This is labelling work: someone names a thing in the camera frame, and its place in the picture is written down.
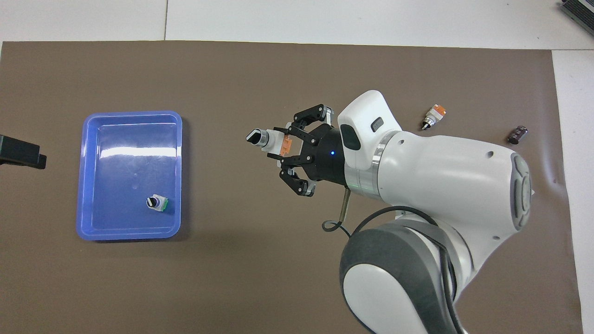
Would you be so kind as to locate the grey ribbed device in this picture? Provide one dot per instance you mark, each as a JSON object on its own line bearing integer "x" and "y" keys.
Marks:
{"x": 580, "y": 11}

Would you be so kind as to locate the white rotary switch orange base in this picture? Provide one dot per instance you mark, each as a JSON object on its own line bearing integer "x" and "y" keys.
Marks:
{"x": 271, "y": 141}
{"x": 435, "y": 116}

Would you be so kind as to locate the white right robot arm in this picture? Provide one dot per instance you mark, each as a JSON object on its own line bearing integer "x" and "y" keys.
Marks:
{"x": 441, "y": 176}

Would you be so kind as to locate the white rotary switch green base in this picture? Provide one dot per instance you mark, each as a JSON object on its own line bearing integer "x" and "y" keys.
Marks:
{"x": 157, "y": 203}

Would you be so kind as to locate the brown table mat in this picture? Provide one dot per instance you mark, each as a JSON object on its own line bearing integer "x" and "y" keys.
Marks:
{"x": 260, "y": 278}

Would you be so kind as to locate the blue plastic tray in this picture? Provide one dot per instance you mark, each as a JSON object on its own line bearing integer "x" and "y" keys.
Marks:
{"x": 120, "y": 171}

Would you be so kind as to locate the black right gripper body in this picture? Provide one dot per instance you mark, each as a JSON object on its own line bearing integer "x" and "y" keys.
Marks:
{"x": 325, "y": 155}

